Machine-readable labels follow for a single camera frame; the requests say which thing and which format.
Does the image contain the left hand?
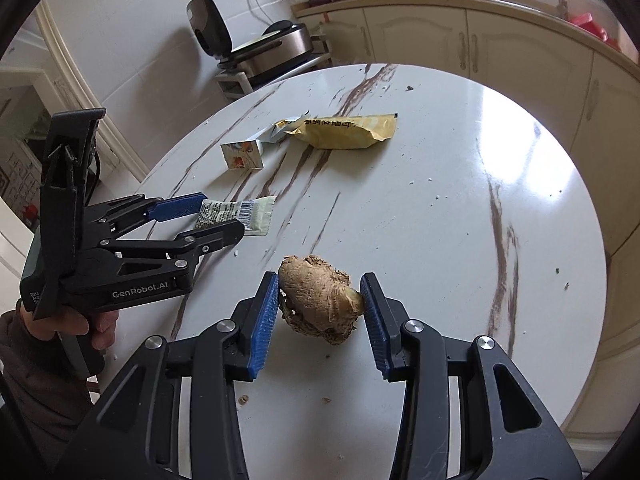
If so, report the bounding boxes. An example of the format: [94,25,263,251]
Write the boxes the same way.
[18,302,118,351]

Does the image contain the red basin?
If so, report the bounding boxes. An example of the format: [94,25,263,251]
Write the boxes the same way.
[570,12,620,51]

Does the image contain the open rice cooker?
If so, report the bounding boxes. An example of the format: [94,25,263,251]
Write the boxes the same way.
[186,0,314,77]

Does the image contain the yellow snack wrapper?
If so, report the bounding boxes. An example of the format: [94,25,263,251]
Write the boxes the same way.
[277,114,398,150]

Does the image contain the brown bread bun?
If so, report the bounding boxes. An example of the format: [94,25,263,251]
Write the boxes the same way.
[278,255,364,346]

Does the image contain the round marble table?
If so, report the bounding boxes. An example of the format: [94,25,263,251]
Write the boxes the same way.
[84,63,608,480]

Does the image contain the green white wrapper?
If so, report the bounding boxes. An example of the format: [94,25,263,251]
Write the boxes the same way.
[195,196,276,236]

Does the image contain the small yogurt cup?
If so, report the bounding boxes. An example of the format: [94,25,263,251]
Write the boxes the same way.
[221,140,264,170]

